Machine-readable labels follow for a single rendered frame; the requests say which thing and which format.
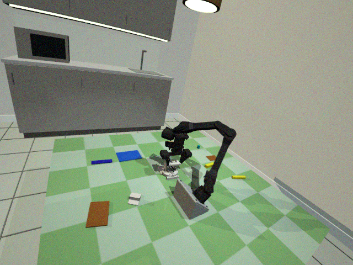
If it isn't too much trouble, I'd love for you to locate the blue flat rectangular plate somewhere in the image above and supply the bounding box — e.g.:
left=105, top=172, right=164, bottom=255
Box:
left=116, top=150, right=142, bottom=162

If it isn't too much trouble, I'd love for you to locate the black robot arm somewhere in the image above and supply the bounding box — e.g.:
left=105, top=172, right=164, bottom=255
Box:
left=161, top=121, right=237, bottom=205

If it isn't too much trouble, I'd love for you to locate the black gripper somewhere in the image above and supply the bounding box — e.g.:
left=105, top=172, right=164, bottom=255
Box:
left=160, top=143, right=192, bottom=167

